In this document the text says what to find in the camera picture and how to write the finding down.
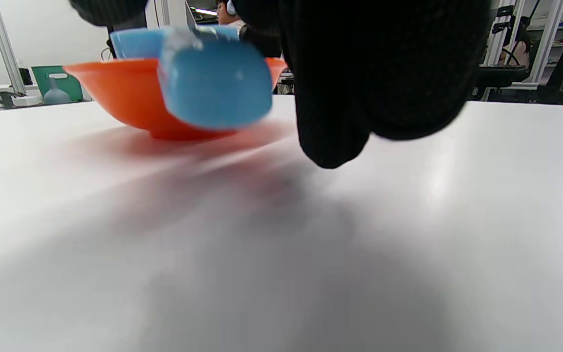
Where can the person's right hand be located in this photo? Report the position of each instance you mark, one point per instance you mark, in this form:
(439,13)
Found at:
(384,63)

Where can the blue plastic scoop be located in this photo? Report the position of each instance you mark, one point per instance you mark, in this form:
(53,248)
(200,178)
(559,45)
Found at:
(213,83)

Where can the black office chair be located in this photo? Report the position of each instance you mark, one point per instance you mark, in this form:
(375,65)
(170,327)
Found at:
(262,44)

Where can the orange plastic bowl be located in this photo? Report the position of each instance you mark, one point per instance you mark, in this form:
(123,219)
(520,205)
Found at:
(125,93)

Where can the light blue vase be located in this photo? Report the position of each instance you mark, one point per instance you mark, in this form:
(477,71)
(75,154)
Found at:
(56,95)

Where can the teal plastic container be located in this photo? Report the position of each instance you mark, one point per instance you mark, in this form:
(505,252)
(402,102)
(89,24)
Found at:
(42,78)

